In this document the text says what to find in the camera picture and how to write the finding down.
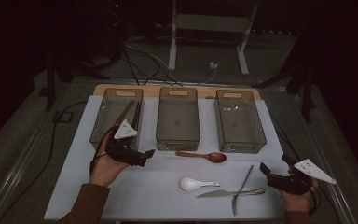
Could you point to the black tripod stand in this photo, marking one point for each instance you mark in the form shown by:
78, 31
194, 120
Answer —
307, 102
50, 90

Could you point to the white metal stand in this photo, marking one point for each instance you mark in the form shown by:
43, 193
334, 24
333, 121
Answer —
172, 46

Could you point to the dark equipment stand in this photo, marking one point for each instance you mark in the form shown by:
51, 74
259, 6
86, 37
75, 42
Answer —
115, 31

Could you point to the white table mat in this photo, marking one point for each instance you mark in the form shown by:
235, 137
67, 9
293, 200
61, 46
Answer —
167, 205

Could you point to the smoky clear plastic bin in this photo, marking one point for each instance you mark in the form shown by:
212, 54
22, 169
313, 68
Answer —
177, 121
105, 118
239, 124

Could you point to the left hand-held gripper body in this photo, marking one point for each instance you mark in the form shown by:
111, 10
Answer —
122, 149

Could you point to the person's left hand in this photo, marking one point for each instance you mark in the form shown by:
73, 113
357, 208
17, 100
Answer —
105, 171

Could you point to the person's right hand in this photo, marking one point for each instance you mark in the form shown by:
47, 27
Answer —
299, 202

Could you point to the metal fork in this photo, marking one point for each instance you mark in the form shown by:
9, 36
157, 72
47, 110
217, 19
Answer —
241, 188

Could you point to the metal knife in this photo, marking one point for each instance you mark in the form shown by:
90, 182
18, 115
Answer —
214, 193

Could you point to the white ceramic spoon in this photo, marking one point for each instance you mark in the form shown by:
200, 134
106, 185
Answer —
189, 184

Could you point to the white power adapter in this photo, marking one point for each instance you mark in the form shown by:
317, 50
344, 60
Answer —
213, 65

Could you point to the brown wooden spoon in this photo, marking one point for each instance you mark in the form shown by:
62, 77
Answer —
216, 157

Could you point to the brown wooden chopstick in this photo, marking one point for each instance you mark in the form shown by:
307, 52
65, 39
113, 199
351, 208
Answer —
125, 113

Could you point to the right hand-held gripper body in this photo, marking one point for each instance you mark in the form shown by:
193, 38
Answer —
296, 184

